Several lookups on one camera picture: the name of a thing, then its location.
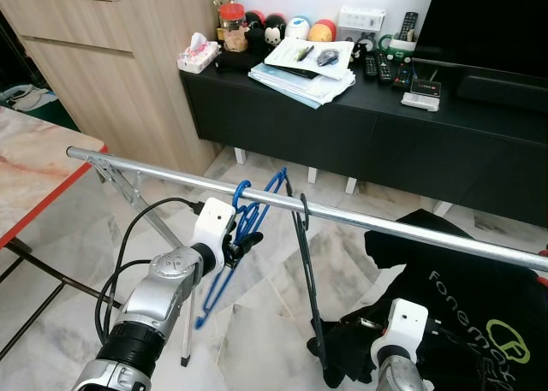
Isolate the silver metal clothes rack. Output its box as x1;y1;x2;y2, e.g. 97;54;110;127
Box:
67;145;548;368

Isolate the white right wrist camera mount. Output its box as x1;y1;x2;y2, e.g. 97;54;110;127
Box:
381;299;429;362

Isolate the green white mug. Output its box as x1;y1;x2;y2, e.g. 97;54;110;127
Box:
378;33;419;62

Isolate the blue clothes hanger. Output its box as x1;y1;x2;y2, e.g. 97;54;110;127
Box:
194;167;289;330

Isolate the white blue round toy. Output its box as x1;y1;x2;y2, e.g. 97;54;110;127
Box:
285;16;311;41

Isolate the pink white tissue box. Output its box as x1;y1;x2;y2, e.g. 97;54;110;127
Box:
177;33;221;74

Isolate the white socket plate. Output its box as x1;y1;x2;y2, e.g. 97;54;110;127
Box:
337;6;387;34

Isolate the small white box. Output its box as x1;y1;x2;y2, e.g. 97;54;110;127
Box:
401;93;441;113

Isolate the jar with red lid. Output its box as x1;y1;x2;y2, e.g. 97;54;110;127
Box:
218;3;247;51

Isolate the black television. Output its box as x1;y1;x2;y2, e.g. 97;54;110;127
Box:
414;0;548;110

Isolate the white teal object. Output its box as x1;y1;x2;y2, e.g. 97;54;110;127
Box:
0;83;57;114

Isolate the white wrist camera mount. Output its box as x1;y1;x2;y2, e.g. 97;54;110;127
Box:
190;198;236;253
381;299;429;362

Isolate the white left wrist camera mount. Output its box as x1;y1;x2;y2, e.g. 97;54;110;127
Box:
190;198;236;253

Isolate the black remote control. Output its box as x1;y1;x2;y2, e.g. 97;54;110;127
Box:
398;12;420;43
364;53;382;77

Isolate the black mouse plush toy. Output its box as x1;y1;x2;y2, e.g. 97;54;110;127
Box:
245;10;288;51

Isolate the stack of white papers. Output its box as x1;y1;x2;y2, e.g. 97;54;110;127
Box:
248;39;357;110

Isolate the marble pattern folding table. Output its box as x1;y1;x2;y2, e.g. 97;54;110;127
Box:
0;106;116;362

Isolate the orange red round toy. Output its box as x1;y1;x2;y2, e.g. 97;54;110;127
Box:
309;19;337;43

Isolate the black printed t-shirt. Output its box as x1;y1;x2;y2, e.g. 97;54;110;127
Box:
308;208;548;391

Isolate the light wooden cabinet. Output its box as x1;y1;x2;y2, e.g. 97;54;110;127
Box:
0;0;225;176

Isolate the black tv console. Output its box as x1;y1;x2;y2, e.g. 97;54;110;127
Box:
180;62;548;229

